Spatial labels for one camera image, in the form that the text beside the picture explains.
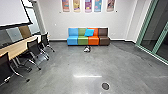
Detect brown wooden door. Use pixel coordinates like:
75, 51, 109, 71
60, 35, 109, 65
18, 25, 33, 40

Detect blue sofa seat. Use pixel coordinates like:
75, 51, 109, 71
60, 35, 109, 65
66, 27, 80, 47

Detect round metal floor drain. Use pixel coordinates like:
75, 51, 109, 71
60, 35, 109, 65
101, 82, 111, 92

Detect green framed glass door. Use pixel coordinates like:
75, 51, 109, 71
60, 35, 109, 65
134, 0, 168, 65

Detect orange sofa seat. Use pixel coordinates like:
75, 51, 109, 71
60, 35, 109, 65
87, 27, 101, 46

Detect white projector screen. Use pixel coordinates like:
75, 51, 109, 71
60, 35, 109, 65
0, 0, 34, 28

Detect tan pink wall poster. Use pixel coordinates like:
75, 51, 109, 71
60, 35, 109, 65
106, 0, 116, 13

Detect frosted glass partition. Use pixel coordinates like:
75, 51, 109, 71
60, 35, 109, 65
0, 27, 23, 48

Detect green sofa seat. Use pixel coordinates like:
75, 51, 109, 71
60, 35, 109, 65
77, 27, 90, 46

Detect cyan square cushion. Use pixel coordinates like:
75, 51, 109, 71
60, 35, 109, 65
84, 28, 96, 38

